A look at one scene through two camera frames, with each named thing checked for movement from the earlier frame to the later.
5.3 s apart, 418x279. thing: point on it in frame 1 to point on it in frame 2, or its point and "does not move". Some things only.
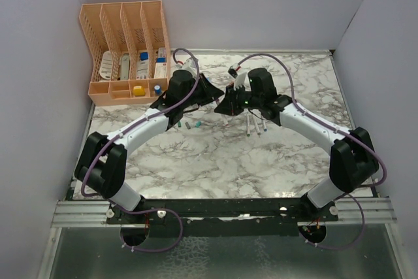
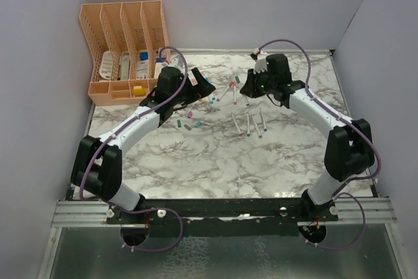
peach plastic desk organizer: x=128 y=47 does not move
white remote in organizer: x=106 y=68 does not move
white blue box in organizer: x=142 y=65 does not move
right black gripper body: x=240 y=100 to x=259 y=83
